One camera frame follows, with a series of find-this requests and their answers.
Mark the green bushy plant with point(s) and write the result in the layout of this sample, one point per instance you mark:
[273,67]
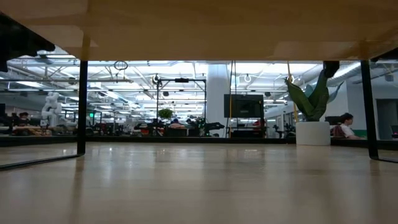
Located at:
[165,113]

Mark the black metal frame rig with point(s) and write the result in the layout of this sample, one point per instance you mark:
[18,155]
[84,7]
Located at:
[181,80]

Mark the snake plant in white pot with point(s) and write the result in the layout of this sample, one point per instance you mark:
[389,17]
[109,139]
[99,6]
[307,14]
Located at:
[312,133]

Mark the person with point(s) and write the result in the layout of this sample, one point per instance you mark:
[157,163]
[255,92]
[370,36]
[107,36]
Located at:
[23,117]
[346,126]
[176,124]

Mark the wooden shelf with black legs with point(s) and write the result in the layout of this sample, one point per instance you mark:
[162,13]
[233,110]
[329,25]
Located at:
[199,28]

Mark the white humanoid robot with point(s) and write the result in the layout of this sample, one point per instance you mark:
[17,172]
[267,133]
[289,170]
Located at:
[51,109]

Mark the black background robot arm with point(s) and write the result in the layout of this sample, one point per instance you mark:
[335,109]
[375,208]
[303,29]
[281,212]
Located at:
[211,126]

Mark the green board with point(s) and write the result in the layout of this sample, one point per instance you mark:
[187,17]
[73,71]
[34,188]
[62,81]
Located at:
[364,133]

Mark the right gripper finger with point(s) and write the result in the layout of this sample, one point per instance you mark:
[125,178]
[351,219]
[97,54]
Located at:
[331,68]

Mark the black monitor on stand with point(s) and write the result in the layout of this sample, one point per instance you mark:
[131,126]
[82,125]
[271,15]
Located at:
[244,105]

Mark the black aluminium table frame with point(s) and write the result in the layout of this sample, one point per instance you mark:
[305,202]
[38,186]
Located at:
[186,140]

